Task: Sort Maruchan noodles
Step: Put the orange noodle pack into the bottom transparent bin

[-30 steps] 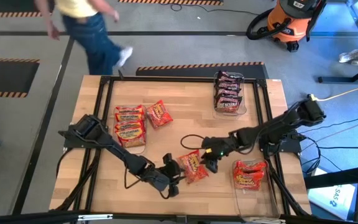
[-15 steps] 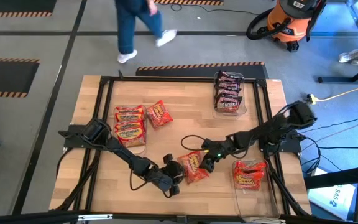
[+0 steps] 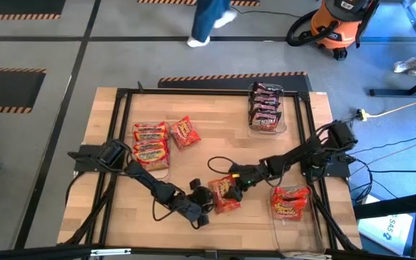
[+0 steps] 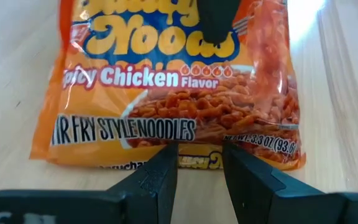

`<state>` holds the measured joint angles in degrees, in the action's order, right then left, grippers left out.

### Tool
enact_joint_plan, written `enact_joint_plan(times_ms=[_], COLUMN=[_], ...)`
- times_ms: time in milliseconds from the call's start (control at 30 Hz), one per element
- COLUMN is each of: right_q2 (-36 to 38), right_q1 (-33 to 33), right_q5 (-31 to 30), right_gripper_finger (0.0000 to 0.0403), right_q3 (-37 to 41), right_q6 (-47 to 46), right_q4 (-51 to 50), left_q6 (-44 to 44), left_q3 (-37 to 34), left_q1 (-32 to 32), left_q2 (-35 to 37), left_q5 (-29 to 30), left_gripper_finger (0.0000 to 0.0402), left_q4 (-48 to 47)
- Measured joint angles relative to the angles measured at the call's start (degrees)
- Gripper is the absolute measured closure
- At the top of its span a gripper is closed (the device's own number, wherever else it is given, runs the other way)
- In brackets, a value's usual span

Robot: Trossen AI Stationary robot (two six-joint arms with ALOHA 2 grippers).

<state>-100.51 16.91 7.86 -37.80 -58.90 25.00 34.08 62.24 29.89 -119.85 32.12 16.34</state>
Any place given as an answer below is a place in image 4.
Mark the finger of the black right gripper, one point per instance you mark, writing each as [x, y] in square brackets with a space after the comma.
[219, 18]

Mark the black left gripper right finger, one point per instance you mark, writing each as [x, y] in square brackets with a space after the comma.
[259, 199]

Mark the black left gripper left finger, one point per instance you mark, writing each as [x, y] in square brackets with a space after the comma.
[154, 193]

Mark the orange Saucy Noods noodle pack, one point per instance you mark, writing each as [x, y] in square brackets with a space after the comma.
[166, 102]

